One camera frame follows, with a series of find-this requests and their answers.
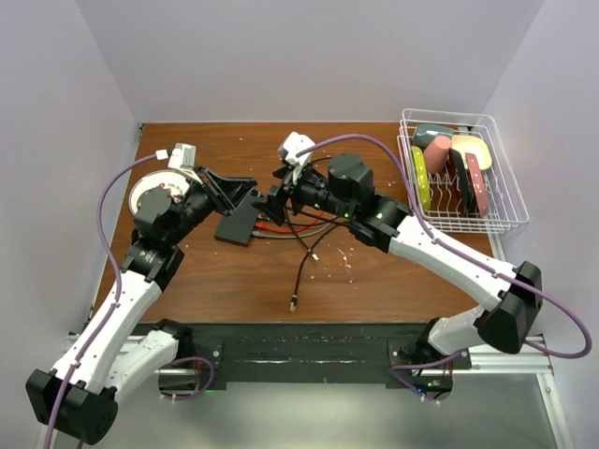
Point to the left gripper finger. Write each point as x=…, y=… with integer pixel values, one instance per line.
x=236, y=198
x=226, y=186

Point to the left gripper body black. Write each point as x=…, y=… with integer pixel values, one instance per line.
x=198, y=203

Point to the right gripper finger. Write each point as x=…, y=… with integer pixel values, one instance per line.
x=285, y=174
x=273, y=204

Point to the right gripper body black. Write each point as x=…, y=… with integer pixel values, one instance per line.
x=309, y=189

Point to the black network switch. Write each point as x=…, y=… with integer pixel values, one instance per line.
x=237, y=228

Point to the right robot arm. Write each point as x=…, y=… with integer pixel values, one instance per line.
x=505, y=310

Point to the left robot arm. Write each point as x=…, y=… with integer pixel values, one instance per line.
x=81, y=394

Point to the white patterned plate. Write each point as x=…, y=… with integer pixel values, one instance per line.
x=175, y=183

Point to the yellow-green plate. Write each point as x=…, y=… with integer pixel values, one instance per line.
x=422, y=178

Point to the dark teal bowl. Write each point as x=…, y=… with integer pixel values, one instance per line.
x=425, y=133

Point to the pink cup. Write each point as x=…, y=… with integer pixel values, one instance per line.
x=436, y=154

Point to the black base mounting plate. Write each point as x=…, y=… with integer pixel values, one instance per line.
x=217, y=355

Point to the cream square plate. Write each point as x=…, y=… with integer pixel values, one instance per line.
x=474, y=145

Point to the red dotted plate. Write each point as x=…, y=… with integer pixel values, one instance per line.
x=481, y=196

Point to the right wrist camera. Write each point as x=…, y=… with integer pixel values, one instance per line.
x=290, y=150

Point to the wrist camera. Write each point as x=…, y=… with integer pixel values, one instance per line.
x=182, y=156
x=290, y=150

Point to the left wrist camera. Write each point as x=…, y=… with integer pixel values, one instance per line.
x=182, y=156

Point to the white wire dish rack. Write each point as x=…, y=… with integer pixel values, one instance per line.
x=506, y=205

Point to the aluminium frame rail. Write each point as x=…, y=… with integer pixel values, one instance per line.
x=531, y=358

